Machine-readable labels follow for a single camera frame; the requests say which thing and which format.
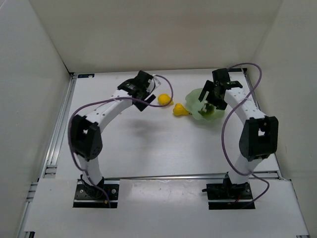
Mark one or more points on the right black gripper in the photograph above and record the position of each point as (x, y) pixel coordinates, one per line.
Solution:
(215, 96)

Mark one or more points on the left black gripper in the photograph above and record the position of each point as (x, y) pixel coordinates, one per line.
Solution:
(141, 96)

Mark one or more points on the yellow fake pear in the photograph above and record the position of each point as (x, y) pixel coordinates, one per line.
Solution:
(179, 110)
(165, 99)

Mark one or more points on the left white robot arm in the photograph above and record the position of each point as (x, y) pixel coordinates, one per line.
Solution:
(88, 122)

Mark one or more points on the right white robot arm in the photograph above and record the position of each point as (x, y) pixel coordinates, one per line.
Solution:
(259, 135)

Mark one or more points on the dark green fake fruit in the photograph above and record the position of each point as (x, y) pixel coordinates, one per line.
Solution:
(207, 110)

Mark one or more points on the translucent green fruit bowl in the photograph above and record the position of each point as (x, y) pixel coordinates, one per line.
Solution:
(193, 105)

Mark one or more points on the blue label sticker left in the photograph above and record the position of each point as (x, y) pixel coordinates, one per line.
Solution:
(91, 75)

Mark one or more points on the white front cover board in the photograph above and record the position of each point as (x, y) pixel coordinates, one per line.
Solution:
(162, 209)

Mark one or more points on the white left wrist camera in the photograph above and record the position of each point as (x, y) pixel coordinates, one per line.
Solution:
(154, 83)

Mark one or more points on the front aluminium frame rail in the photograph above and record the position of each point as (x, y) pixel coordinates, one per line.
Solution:
(264, 175)

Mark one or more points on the aluminium frame rail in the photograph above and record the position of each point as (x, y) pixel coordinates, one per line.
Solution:
(264, 175)
(49, 165)

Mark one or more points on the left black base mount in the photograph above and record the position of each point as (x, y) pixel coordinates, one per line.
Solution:
(89, 197)

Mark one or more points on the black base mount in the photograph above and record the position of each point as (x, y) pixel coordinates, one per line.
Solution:
(227, 196)
(89, 197)

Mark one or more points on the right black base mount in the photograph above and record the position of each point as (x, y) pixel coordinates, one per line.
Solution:
(227, 196)

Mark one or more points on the left aluminium frame rail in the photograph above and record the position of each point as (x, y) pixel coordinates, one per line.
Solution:
(49, 165)

